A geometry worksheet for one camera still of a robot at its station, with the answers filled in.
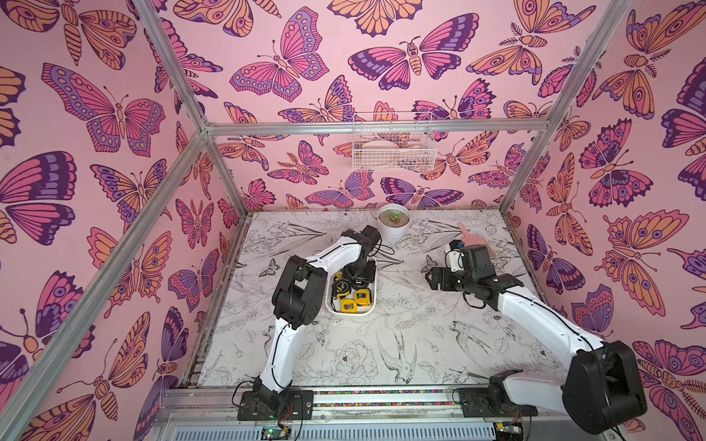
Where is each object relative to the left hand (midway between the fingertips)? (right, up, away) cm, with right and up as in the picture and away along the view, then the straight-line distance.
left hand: (366, 278), depth 98 cm
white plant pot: (+10, +21, +5) cm, 24 cm away
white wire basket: (+11, +48, -3) cm, 49 cm away
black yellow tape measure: (-9, -2, -5) cm, 11 cm away
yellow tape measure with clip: (-2, -5, -6) cm, 8 cm away
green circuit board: (-25, -36, -27) cm, 51 cm away
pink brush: (+42, +13, +12) cm, 46 cm away
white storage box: (-2, -9, -9) cm, 13 cm away
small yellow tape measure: (-6, -8, -8) cm, 13 cm away
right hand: (+21, +3, -12) cm, 24 cm away
